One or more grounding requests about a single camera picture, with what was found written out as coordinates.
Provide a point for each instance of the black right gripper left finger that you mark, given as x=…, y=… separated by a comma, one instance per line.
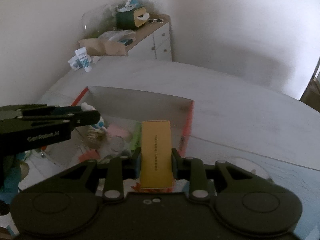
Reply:
x=117, y=171

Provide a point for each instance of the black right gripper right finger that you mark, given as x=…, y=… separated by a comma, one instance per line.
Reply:
x=193, y=171

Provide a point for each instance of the clear small bottle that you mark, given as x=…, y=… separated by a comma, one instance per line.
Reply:
x=115, y=146

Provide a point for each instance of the yellow rectangular box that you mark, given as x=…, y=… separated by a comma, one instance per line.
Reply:
x=156, y=146

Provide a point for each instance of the green cylindrical tube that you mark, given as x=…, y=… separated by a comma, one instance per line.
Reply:
x=136, y=137

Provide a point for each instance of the pink heart-shaped object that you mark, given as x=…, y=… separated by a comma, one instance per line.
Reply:
x=114, y=130

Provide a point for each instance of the white blue tube keychain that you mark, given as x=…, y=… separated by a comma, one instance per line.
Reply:
x=96, y=120

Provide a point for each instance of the red cardboard shoe box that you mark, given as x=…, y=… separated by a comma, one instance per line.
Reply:
x=122, y=113

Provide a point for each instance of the crumpled plastic bag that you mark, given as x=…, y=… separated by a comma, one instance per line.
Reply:
x=75, y=64

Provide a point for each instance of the white cosmetic tube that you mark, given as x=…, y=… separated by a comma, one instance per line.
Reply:
x=84, y=59

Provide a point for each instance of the brown cardboard box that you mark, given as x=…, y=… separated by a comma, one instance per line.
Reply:
x=97, y=47

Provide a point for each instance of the blue patterned table mat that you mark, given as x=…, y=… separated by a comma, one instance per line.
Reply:
x=252, y=197

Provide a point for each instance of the white wooden sideboard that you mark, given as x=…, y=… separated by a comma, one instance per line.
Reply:
x=152, y=41

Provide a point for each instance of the glass vase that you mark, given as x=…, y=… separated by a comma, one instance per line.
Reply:
x=98, y=20

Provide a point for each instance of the green tissue box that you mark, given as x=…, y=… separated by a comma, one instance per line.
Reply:
x=132, y=19

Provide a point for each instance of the white sunglasses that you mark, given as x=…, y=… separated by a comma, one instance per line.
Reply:
x=155, y=20

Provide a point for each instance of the orange keychain toy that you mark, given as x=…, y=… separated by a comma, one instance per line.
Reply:
x=137, y=188

